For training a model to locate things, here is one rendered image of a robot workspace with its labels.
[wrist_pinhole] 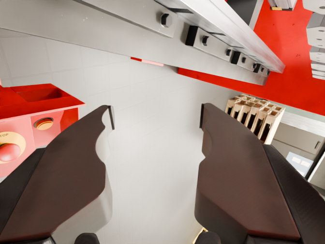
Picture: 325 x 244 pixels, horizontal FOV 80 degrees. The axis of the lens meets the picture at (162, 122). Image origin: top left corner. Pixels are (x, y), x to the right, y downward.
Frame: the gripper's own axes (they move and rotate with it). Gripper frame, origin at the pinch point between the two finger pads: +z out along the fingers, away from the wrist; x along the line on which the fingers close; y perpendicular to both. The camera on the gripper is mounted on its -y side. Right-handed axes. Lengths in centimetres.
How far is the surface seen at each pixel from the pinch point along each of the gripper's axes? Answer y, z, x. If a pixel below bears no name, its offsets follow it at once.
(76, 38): -0.2, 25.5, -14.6
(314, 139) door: 502, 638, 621
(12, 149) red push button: 18.9, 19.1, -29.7
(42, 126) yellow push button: 20.9, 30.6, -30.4
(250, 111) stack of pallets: 168, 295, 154
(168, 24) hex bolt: -0.9, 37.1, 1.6
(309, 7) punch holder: -4.5, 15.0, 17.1
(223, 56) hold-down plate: 13, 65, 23
